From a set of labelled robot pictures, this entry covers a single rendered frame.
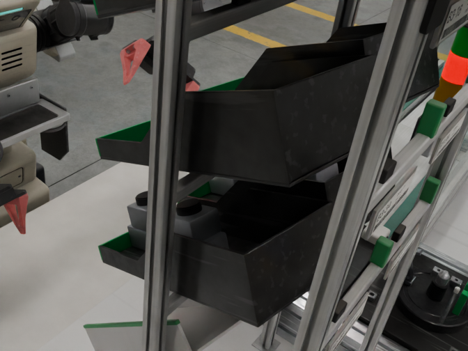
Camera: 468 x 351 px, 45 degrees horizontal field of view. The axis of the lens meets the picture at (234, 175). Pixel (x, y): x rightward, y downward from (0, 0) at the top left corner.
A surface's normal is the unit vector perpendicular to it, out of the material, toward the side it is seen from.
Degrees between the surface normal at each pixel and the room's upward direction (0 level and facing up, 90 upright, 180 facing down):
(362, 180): 90
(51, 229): 0
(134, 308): 0
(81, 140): 0
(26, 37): 98
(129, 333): 90
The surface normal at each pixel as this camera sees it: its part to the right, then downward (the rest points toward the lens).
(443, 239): 0.12, -0.81
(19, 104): 0.80, 0.42
